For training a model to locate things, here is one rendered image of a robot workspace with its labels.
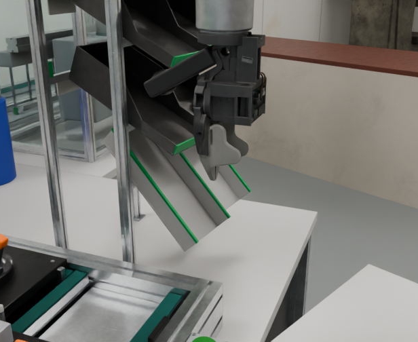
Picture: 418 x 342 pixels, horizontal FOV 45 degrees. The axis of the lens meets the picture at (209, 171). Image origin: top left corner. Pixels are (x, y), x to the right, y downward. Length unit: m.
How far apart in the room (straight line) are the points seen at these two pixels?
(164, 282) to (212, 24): 0.52
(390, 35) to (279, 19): 1.27
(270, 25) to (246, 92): 5.45
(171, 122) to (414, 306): 0.63
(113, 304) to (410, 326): 0.58
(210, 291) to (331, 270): 1.97
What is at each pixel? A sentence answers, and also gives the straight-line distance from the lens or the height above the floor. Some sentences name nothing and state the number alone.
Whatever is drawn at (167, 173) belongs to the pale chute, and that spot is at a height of 1.10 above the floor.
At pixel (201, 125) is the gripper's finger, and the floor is 1.31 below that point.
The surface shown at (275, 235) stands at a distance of 1.35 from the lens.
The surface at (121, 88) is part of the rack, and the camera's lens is 0.95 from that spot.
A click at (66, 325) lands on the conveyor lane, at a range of 0.98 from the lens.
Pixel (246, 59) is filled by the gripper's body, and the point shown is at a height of 1.40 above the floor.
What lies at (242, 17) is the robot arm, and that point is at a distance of 0.66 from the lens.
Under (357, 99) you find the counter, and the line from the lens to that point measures 3.76.
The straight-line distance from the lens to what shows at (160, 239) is 1.33.
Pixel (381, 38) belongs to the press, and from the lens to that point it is 6.32.
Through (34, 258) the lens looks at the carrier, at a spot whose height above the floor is 0.97.
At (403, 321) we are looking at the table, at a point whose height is 0.86.
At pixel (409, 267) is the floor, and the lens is 3.03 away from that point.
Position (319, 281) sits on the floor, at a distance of 2.77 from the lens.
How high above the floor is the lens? 1.50
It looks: 21 degrees down
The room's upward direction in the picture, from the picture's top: straight up
